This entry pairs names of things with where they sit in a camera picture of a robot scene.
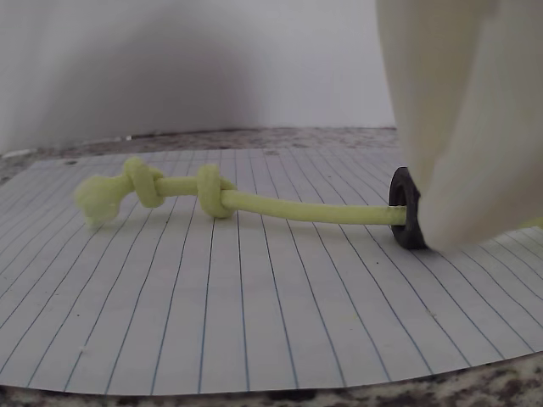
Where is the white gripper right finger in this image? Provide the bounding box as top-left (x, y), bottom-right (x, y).
top-left (427, 0), bottom-right (543, 252)

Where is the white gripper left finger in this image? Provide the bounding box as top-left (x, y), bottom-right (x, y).
top-left (375, 0), bottom-right (500, 243)

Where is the black hex nut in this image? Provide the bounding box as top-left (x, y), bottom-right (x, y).
top-left (389, 166), bottom-right (428, 251)

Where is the yellow knotted rope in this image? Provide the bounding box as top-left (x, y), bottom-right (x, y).
top-left (74, 155), bottom-right (543, 233)

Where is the lined paper sheet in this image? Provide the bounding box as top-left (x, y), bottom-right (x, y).
top-left (0, 148), bottom-right (543, 398)

